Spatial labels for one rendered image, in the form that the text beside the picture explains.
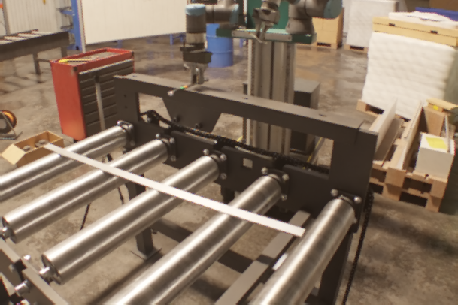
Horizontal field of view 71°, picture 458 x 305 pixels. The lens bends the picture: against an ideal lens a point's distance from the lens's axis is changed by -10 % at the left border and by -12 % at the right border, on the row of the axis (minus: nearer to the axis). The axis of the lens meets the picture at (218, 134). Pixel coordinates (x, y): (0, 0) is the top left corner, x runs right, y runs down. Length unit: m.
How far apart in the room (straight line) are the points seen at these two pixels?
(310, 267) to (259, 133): 1.91
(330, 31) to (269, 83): 6.97
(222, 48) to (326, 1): 4.92
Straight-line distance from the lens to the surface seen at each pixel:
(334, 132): 1.28
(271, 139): 2.81
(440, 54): 4.35
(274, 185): 1.37
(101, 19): 5.94
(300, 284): 1.00
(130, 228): 1.23
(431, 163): 3.00
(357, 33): 9.53
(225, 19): 1.69
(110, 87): 3.67
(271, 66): 2.63
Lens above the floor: 1.62
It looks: 24 degrees down
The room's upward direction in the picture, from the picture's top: 1 degrees counter-clockwise
